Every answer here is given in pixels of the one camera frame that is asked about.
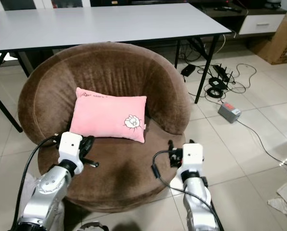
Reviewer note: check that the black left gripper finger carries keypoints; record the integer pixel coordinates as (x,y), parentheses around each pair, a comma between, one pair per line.
(91,163)

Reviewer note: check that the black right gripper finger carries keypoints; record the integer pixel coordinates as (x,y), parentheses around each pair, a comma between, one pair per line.
(170,146)

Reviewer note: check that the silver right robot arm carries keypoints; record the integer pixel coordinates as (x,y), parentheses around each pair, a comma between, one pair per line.
(198,202)

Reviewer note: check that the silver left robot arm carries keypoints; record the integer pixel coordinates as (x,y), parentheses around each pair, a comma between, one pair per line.
(49,187)

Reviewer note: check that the pink pillow with cartoon print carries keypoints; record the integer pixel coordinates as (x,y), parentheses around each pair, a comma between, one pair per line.
(105,115)

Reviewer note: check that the brown round velvet sofa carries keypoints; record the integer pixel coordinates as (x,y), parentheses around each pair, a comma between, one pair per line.
(114,72)

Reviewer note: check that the dark robot foot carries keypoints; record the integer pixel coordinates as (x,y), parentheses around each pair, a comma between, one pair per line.
(95,226)

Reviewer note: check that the grey power box red label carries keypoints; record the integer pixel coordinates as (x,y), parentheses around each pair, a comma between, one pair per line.
(229,114)

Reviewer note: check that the black power adapter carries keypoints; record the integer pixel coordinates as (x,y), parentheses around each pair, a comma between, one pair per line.
(188,70)

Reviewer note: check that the black router with antennas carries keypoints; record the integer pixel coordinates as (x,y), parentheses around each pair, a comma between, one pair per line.
(221,74)

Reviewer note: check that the crumpled white newspaper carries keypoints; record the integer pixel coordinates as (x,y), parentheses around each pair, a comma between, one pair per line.
(285,202)

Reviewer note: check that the white table with black legs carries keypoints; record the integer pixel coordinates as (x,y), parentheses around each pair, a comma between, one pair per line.
(105,24)

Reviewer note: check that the dark wooden media cabinet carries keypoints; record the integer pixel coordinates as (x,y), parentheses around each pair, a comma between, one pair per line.
(225,20)

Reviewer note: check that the brown cardboard box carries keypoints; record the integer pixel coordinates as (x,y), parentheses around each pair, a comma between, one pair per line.
(278,45)

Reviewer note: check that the black remote control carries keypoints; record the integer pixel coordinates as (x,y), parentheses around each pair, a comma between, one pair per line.
(227,8)

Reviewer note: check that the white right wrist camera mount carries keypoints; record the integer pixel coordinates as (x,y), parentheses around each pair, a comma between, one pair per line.
(193,156)

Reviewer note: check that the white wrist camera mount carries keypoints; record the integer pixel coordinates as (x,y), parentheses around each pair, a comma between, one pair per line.
(193,156)
(71,146)

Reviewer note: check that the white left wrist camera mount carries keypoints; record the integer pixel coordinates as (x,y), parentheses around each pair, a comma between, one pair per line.
(71,146)

